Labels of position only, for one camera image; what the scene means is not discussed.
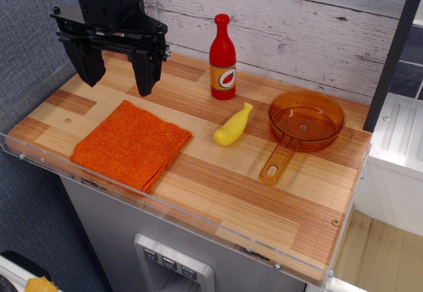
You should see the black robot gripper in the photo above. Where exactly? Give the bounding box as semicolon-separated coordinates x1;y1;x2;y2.
50;0;170;97

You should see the amber plastic measuring cup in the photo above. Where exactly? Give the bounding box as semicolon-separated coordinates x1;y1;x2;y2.
259;90;346;186

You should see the red hot sauce bottle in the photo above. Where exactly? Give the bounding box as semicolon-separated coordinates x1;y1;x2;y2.
209;14;237;100

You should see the orange knitted cloth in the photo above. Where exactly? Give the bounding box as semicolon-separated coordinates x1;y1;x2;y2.
70;100;192;193

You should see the yellow toy banana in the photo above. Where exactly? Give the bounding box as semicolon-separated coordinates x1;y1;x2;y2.
213;102;253;146

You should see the silver toy fridge cabinet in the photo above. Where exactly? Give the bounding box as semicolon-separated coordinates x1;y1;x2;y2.
62;178;306;291

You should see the clear acrylic table guard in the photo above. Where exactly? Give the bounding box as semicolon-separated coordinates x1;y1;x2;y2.
1;53;371;287

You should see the silver water dispenser panel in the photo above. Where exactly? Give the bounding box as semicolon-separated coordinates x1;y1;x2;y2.
134;233;215;291

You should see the yellow object at corner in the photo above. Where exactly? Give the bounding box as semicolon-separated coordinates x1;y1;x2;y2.
24;277;59;292

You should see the white toy sink counter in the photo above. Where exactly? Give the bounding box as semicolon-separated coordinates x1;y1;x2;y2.
353;93;422;235

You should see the dark right vertical post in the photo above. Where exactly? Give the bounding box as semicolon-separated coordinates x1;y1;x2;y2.
363;0;421;133

